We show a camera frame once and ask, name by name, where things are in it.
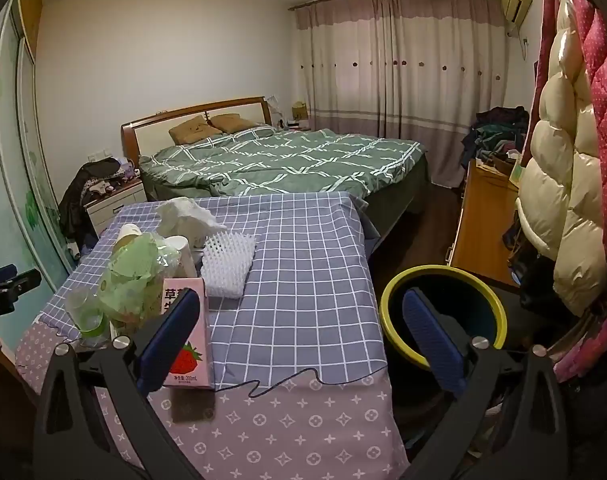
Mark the white wall socket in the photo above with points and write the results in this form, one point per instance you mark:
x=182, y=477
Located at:
x=97, y=155

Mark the green checked duvet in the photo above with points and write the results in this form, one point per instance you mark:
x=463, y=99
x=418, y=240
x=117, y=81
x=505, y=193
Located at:
x=293, y=160

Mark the white paper cup fruit print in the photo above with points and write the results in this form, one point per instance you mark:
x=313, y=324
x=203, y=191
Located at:
x=181, y=255

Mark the pink milk carton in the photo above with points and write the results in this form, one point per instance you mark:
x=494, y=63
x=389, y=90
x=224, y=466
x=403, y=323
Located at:
x=198, y=355

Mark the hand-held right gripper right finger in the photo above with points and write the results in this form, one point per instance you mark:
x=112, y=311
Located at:
x=433, y=340

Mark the pink clothing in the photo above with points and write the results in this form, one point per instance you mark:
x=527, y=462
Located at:
x=593, y=340

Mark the white nightstand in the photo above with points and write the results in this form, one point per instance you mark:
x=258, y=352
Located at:
x=113, y=206

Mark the black bin with yellow rim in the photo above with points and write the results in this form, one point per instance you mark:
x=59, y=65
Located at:
x=446, y=270

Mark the pink and white curtain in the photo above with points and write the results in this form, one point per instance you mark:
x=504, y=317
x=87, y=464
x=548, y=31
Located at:
x=398, y=60

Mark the plain brown pillow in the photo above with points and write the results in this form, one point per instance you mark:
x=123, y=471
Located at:
x=231, y=122

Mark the blue checked table cloth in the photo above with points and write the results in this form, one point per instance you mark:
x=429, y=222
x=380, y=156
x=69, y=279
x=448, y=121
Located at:
x=303, y=270

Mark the brown pillow with face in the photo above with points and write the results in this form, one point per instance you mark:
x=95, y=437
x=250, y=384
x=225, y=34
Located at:
x=193, y=130

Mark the small cardboard box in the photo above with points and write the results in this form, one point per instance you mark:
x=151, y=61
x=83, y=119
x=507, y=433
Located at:
x=299, y=111

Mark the red quilted dotted jacket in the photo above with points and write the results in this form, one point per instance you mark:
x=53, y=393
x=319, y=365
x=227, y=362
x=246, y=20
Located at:
x=606, y=85

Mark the white foam fruit net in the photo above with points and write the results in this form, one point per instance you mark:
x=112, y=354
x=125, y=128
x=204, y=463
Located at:
x=228, y=265

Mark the colourful small clothes pile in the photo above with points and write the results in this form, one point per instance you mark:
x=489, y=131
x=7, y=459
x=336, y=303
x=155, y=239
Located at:
x=126, y=169

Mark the pile of dark clothes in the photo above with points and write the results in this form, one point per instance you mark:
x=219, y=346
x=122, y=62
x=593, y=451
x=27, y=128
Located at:
x=498, y=130

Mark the dark jacket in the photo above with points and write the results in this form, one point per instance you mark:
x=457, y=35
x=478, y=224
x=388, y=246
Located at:
x=75, y=200

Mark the wooden bed with headboard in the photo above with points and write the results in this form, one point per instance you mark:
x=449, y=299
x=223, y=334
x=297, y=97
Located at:
x=148, y=132

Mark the clear plastic cup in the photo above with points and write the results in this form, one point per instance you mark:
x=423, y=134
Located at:
x=85, y=310

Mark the white puffy jacket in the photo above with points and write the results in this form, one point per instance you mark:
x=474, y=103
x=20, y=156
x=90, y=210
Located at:
x=558, y=160

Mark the sliding wardrobe door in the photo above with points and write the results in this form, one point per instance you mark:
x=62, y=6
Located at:
x=13, y=160

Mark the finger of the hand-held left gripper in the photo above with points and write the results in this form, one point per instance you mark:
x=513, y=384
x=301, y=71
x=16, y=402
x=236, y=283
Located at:
x=13, y=282

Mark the white tissue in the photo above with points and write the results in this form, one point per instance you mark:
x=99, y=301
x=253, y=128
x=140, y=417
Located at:
x=183, y=215

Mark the green plastic bag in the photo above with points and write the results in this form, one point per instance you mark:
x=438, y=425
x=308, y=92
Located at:
x=128, y=280

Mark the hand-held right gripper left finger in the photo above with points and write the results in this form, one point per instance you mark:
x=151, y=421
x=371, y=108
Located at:
x=168, y=340

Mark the green box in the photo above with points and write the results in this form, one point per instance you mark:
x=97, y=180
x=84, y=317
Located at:
x=516, y=174

